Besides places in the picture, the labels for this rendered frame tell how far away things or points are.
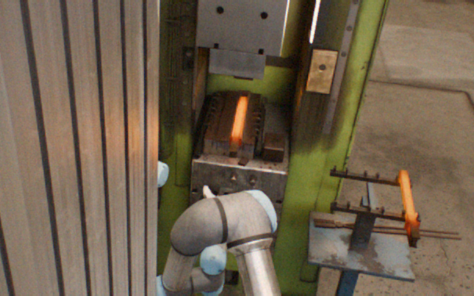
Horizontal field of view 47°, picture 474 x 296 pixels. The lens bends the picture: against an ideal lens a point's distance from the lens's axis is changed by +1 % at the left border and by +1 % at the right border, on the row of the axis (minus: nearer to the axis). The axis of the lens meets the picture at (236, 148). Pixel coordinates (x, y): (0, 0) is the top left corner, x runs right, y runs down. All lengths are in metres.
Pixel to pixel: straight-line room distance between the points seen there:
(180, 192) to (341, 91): 0.86
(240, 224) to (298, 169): 1.06
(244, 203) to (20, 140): 0.90
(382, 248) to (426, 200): 1.57
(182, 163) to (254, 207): 1.10
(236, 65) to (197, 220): 0.81
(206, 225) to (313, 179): 1.15
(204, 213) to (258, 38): 0.81
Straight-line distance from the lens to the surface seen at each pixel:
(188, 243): 1.32
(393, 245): 2.27
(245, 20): 1.88
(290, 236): 2.58
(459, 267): 3.37
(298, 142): 2.25
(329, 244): 2.18
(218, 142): 2.11
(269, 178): 2.12
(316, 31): 2.00
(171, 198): 2.50
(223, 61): 1.95
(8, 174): 0.50
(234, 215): 1.30
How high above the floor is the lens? 2.13
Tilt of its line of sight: 34 degrees down
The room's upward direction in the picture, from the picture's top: 6 degrees clockwise
